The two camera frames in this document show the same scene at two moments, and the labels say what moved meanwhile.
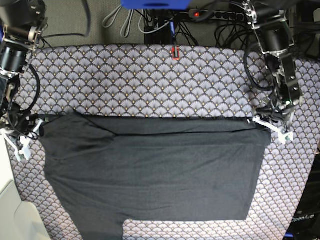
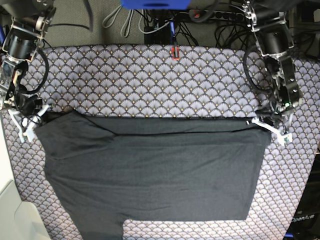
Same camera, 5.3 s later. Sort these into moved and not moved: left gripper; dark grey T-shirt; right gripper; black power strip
Moved: left gripper
Not moved: black power strip; dark grey T-shirt; right gripper
